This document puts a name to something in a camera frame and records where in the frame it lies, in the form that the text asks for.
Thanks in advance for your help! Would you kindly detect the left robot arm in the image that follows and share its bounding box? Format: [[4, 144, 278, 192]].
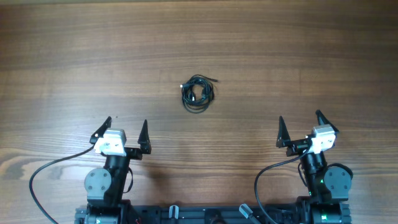
[[74, 117, 152, 224]]

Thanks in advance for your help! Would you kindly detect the thick black usb cable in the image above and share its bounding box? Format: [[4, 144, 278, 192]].
[[181, 74, 219, 114]]

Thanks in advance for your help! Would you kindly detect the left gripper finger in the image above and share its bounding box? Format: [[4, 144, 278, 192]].
[[90, 116, 112, 144], [137, 119, 152, 150]]

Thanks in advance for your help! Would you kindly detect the right camera cable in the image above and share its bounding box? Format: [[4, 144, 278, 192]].
[[254, 146, 312, 224]]

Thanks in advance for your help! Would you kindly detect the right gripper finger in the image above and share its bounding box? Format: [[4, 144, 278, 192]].
[[315, 110, 340, 134], [276, 116, 291, 147]]

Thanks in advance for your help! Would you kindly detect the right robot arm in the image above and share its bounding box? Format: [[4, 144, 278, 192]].
[[271, 110, 353, 224]]

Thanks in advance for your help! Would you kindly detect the left camera cable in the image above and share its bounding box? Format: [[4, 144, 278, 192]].
[[29, 144, 96, 224]]

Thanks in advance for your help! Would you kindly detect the camera cable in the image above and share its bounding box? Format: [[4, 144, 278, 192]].
[[29, 144, 96, 224], [254, 146, 312, 224]]

